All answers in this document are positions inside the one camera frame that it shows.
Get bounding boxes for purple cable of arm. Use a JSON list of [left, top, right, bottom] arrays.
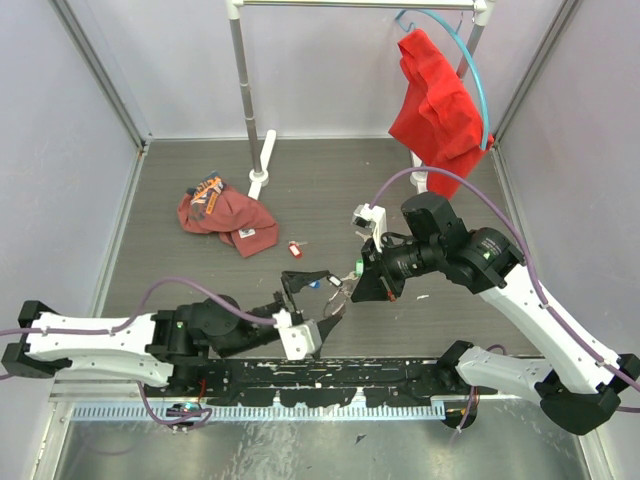
[[367, 167, 640, 441], [0, 277, 286, 431]]

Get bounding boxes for blue clothes hanger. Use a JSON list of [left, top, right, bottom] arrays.
[[412, 1, 495, 150]]

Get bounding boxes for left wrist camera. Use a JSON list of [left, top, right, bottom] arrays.
[[272, 309, 323, 361]]

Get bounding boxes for white clothes rack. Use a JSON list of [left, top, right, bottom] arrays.
[[224, 0, 486, 199]]

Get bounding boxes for key with green tag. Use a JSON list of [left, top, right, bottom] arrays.
[[342, 259, 364, 281]]

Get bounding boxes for red cloth on hanger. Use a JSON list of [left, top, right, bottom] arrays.
[[389, 29, 488, 178]]

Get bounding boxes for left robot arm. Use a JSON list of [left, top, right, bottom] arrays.
[[1, 271, 346, 396]]

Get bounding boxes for key with black windowed tag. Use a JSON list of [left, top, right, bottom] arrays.
[[326, 274, 344, 289]]

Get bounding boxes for large metal keyring with clips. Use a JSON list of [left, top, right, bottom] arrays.
[[322, 283, 355, 318]]

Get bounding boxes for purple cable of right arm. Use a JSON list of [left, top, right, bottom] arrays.
[[367, 167, 640, 441]]

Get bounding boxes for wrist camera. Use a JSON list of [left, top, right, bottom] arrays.
[[272, 309, 323, 361], [352, 203, 387, 252]]

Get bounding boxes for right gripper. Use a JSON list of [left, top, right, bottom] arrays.
[[351, 232, 442, 302]]

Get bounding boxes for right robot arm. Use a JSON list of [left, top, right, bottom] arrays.
[[351, 192, 639, 435]]

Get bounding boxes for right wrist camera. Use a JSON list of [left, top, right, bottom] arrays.
[[352, 203, 387, 252]]

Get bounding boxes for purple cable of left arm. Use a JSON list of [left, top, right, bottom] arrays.
[[0, 277, 286, 431]]

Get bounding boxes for crumpled dusty red shirt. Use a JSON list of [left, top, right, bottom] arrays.
[[177, 171, 279, 258]]

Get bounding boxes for key with red tag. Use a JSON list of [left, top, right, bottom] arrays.
[[288, 241, 307, 259]]

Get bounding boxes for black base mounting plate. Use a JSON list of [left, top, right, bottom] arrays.
[[144, 354, 499, 409]]

